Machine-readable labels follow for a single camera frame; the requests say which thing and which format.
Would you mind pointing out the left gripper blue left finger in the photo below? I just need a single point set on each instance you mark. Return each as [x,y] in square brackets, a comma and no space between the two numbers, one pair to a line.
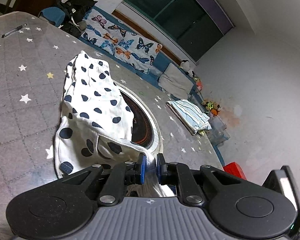
[121,176]

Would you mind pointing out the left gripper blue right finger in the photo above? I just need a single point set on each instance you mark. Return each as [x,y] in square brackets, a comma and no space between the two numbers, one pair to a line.
[181,178]

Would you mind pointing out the white navy polka dot garment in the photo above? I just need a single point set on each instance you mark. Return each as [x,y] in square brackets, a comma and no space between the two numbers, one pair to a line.
[96,125]

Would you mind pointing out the striped folded clothes stack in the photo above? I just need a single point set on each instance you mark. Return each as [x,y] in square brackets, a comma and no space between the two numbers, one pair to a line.
[190,115]

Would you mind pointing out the round table heater insert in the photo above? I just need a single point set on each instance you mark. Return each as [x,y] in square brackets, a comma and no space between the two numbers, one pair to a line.
[145,131]

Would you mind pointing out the red box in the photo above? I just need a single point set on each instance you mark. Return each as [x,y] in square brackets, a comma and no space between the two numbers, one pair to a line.
[235,170]

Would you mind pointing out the clear plastic storage box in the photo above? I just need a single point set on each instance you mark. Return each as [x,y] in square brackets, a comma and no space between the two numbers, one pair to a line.
[218,133]

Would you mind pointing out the plush toys pile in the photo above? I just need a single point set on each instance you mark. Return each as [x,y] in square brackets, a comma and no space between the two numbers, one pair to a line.
[212,107]

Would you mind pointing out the grey cushion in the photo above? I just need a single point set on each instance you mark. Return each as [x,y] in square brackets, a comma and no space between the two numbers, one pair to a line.
[175,82]

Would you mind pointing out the white black plush toy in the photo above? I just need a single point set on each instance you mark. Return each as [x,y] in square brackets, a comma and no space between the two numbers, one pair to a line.
[185,66]

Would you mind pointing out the butterfly print pillow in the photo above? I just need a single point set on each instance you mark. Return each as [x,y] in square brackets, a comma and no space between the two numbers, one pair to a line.
[127,46]

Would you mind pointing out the grey star tablecloth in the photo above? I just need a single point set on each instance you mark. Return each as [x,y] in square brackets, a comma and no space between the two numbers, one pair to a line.
[33,65]

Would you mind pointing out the dark green window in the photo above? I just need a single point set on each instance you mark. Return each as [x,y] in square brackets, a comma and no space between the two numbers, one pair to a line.
[194,25]

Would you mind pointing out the black bag on sofa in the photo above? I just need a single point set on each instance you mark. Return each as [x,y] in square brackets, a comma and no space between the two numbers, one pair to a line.
[75,11]

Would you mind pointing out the black pen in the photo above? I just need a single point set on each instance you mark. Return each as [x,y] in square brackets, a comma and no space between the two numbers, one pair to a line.
[14,30]

